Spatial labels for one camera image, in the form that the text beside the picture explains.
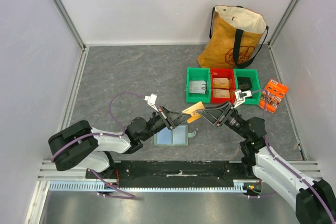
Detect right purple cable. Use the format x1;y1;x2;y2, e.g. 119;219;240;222
248;89;335;224

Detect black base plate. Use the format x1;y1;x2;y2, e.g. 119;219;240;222
99;161;257;187

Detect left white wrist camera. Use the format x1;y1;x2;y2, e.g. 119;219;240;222
144;93;159;112

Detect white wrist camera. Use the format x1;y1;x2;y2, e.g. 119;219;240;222
233;89;252;108
144;93;159;112

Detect aluminium frame rail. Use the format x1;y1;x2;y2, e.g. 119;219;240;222
36;159;323;183

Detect orange packet box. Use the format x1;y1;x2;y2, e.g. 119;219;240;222
259;79;288;113

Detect right green bin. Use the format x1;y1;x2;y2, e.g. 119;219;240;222
234;69;261;105

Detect black cards in bin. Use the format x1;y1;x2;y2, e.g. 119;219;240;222
236;77;253;91

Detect grey cable duct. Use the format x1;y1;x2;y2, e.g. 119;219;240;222
49;179;246;193

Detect left green bin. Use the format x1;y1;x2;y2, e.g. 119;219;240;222
186;67;211;103

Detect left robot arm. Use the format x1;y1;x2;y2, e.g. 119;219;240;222
48;106;191;178

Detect green bin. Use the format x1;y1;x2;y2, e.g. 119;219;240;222
186;67;211;103
234;69;261;105

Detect red bin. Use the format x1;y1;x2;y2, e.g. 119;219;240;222
211;68;236;104

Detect yellow tote bag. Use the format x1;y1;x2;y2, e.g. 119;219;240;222
197;5;269;69

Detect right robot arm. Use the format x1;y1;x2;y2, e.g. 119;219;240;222
198;102;335;223

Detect light green card holder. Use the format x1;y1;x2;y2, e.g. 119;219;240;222
154;124;196;146

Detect silver cards in bin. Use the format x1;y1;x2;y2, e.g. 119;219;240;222
188;80;207;94

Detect brown cards in bin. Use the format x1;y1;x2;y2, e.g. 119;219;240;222
213;78;232;99

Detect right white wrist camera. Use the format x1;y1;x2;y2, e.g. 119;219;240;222
233;89;252;108

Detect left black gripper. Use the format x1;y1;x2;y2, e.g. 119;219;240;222
141;105;191;141

